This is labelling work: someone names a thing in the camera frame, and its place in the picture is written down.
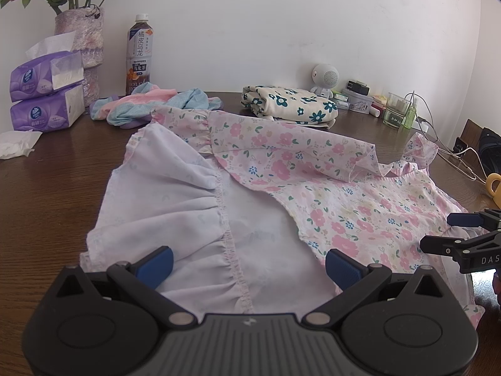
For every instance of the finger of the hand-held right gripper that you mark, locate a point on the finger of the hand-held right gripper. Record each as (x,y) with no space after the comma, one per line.
(465,220)
(477,252)

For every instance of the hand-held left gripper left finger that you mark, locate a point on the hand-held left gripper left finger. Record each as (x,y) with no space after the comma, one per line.
(156,268)

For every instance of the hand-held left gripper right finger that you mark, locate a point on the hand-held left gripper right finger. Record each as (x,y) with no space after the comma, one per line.
(342,268)

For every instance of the pink floral dress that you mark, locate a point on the pink floral dress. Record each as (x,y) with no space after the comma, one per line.
(313,188)

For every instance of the yellow mug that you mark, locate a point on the yellow mug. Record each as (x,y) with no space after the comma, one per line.
(494,184)

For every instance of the black bag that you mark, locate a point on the black bag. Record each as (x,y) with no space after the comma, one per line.
(491,145)

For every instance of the wooden chair back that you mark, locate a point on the wooden chair back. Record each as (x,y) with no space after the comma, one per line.
(471,133)

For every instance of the white power adapter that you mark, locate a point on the white power adapter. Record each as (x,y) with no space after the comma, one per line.
(423,125)

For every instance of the green spray bottle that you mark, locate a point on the green spray bottle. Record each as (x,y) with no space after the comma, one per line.
(411,115)

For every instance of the clear drinking glass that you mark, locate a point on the clear drinking glass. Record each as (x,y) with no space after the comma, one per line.
(395,111)

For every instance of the white pink tube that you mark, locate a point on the white pink tube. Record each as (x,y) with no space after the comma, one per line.
(375,111)

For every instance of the yellow packet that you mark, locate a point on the yellow packet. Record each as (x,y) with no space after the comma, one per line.
(379,100)

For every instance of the grey tin box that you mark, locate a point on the grey tin box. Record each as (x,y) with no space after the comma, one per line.
(358,103)

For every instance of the small white box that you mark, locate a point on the small white box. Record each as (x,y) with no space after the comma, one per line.
(342,105)

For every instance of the pastel pink blue garment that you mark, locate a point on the pastel pink blue garment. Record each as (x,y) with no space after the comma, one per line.
(156,103)

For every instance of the black charger block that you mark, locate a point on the black charger block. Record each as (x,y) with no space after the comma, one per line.
(358,86)

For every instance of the folded cream teal-flower cloth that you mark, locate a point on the folded cream teal-flower cloth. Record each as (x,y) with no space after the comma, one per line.
(289,103)

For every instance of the small green box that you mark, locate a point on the small green box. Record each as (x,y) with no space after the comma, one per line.
(338,94)

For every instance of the crumpled white tissue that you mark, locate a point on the crumpled white tissue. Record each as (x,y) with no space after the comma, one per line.
(15,145)

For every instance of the white robot figure speaker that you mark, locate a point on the white robot figure speaker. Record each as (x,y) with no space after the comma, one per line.
(325,76)

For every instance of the brown tea bottle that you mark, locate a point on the brown tea bottle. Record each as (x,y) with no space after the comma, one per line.
(139,58)

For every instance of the open purple tissue pack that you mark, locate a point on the open purple tissue pack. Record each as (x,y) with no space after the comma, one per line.
(35,78)

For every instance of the purple textured vase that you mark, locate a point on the purple textured vase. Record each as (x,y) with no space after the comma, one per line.
(86,43)

